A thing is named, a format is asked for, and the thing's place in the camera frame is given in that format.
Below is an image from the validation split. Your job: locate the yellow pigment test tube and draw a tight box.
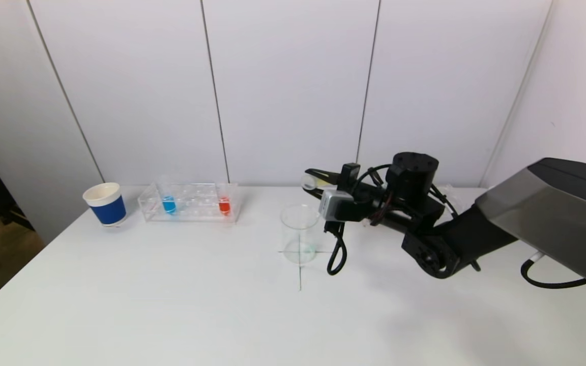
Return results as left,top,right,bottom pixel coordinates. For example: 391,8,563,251
301,172,342,192

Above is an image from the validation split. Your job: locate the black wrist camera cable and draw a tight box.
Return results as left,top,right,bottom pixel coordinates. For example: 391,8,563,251
326,164,393,276

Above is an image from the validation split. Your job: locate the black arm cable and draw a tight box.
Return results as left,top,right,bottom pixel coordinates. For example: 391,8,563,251
521,253,586,289

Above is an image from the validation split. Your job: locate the blue sleeved paper cup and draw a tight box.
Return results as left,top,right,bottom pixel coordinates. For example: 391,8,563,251
82,183,127,227

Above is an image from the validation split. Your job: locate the clear glass beaker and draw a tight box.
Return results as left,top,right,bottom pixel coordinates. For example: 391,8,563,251
280,204,321,266

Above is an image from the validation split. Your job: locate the clear acrylic test tube rack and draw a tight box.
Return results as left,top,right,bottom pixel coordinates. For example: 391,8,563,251
435,184,464,214
138,183,241,224

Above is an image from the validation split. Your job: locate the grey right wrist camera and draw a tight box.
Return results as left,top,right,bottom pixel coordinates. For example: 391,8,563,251
318,189,355,222

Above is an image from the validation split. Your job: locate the blue pigment test tube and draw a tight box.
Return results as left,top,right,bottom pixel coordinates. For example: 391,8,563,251
160,175,178,216

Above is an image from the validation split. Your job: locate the red pigment test tube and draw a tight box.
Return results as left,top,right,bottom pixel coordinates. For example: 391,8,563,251
217,183,232,217

